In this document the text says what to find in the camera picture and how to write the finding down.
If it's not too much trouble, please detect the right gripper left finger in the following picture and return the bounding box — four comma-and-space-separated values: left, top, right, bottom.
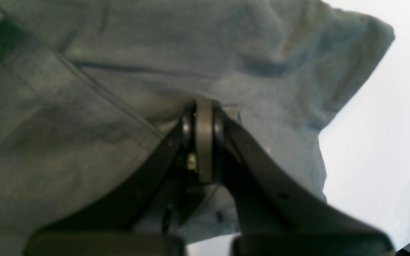
24, 100, 213, 256

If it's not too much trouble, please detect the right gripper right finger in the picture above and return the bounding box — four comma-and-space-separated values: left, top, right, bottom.
212, 103, 394, 256

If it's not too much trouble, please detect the grey T-shirt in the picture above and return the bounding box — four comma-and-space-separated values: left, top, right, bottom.
0, 0, 395, 256

